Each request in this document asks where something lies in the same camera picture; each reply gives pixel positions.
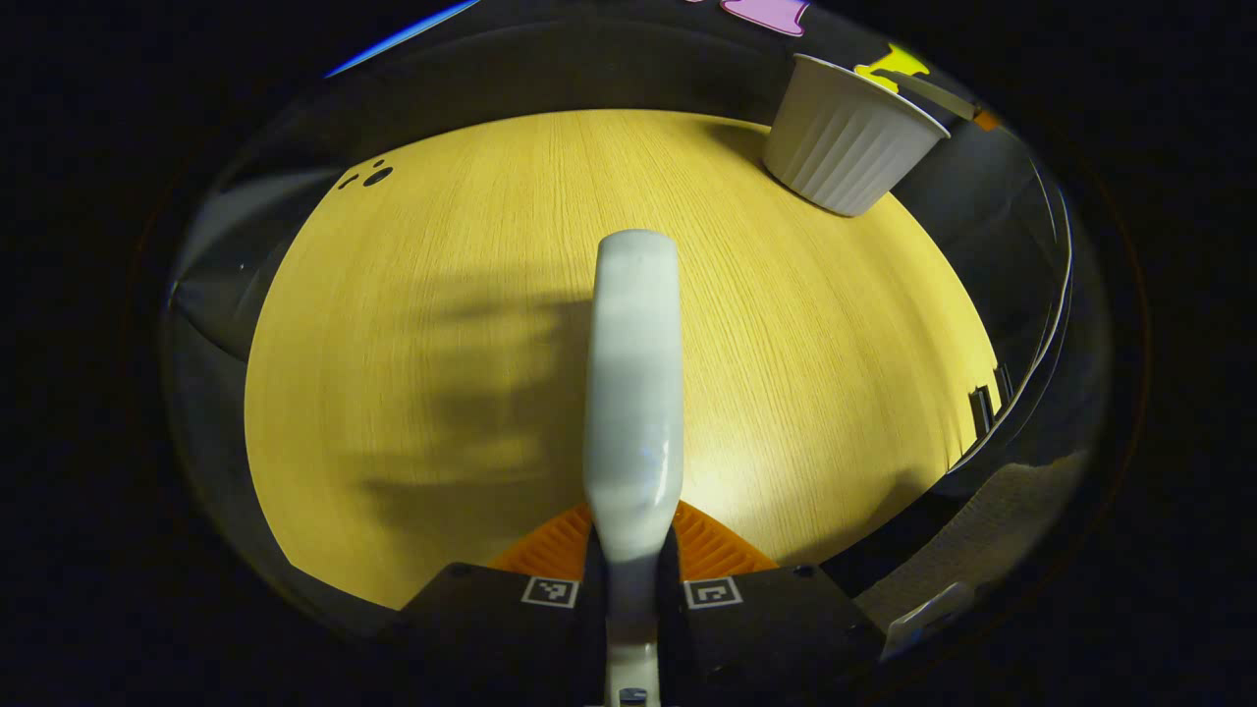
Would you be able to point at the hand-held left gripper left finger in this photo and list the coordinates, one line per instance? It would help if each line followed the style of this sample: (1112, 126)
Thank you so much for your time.
(501, 628)

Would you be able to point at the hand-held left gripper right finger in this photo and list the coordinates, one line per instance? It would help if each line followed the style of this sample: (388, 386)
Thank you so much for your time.
(776, 628)

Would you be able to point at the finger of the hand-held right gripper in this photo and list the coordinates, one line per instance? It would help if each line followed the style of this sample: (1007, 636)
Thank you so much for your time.
(987, 120)

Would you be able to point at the white ribbed garbage bin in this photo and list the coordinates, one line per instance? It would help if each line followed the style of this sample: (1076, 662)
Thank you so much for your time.
(845, 147)

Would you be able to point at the wooden desktop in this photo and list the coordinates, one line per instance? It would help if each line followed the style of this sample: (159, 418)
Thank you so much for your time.
(442, 245)

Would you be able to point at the person's grey knit clothing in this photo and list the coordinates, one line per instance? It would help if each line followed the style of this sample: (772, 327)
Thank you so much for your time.
(992, 520)

